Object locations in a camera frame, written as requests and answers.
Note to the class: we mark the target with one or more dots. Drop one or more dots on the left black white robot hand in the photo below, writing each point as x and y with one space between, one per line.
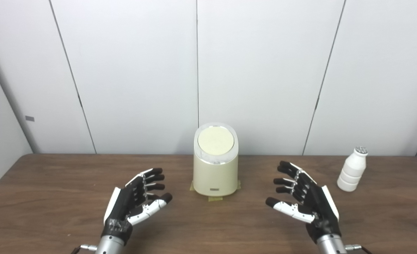
120 208

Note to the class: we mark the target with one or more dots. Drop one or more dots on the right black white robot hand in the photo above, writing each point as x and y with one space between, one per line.
319 208

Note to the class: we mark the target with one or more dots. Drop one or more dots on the small white plastic bottle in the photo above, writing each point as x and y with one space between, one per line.
352 173

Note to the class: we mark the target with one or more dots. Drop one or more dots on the cream round bin lid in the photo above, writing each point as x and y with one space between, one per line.
216 140

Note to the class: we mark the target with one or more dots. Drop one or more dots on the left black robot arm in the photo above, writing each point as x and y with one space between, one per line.
109 247

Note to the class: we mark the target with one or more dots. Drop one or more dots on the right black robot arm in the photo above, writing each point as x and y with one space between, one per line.
331 246

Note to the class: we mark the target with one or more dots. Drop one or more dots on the cream-colored round bin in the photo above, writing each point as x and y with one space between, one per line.
215 176

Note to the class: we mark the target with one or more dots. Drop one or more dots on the small gray wall label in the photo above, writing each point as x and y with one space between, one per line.
30 118

